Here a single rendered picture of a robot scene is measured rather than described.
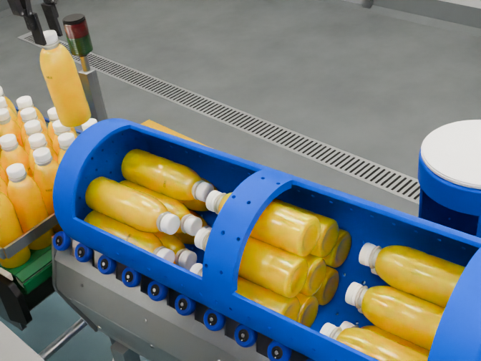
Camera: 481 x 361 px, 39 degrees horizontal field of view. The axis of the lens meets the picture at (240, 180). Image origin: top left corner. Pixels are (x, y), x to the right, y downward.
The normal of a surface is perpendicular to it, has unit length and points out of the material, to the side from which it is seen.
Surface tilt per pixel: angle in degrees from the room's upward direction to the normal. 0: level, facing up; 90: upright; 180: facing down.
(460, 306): 32
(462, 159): 0
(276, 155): 0
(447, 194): 90
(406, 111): 0
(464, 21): 76
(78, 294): 71
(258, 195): 10
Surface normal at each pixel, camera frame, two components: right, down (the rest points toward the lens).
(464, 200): -0.53, 0.53
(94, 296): -0.60, 0.21
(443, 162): -0.10, -0.82
